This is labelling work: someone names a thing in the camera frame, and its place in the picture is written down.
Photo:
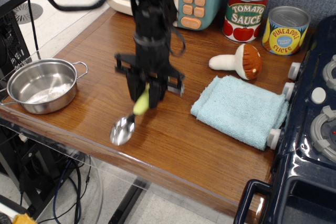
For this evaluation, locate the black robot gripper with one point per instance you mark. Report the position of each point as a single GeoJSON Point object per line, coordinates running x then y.
{"type": "Point", "coordinates": [150, 63]}

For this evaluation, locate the green handled metal spoon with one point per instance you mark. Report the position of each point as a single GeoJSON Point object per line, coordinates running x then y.
{"type": "Point", "coordinates": [124, 128]}

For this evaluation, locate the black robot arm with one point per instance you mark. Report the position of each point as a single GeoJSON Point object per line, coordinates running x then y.
{"type": "Point", "coordinates": [151, 35]}

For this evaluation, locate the stainless steel pot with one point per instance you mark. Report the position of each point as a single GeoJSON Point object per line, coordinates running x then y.
{"type": "Point", "coordinates": [45, 86]}

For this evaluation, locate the light blue folded cloth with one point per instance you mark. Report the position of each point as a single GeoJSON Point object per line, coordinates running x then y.
{"type": "Point", "coordinates": [241, 110]}

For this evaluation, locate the plush mushroom toy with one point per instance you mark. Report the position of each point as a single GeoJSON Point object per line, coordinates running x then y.
{"type": "Point", "coordinates": [246, 62]}

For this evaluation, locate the black table leg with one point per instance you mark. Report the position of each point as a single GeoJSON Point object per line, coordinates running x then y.
{"type": "Point", "coordinates": [129, 200]}

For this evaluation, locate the tomato sauce can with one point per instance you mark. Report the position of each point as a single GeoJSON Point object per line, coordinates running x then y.
{"type": "Point", "coordinates": [243, 19]}

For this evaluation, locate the pineapple slices can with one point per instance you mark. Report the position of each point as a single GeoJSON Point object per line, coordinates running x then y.
{"type": "Point", "coordinates": [285, 31]}

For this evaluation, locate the yellow sponge object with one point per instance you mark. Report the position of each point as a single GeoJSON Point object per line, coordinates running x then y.
{"type": "Point", "coordinates": [23, 219]}

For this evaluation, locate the dark blue toy stove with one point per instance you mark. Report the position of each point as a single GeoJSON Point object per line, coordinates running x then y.
{"type": "Point", "coordinates": [302, 186]}

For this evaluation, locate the black metal frame rack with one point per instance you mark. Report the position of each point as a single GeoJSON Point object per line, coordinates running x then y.
{"type": "Point", "coordinates": [13, 47]}

